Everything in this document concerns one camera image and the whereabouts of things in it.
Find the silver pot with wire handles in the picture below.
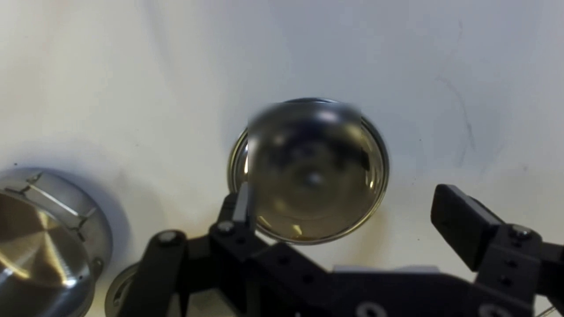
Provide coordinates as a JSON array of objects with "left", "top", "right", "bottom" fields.
[{"left": 0, "top": 165, "right": 115, "bottom": 317}]

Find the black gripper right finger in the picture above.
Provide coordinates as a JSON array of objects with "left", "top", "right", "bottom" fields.
[{"left": 431, "top": 182, "right": 545, "bottom": 317}]

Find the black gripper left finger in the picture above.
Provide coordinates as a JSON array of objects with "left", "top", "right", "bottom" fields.
[{"left": 209, "top": 179, "right": 307, "bottom": 283}]

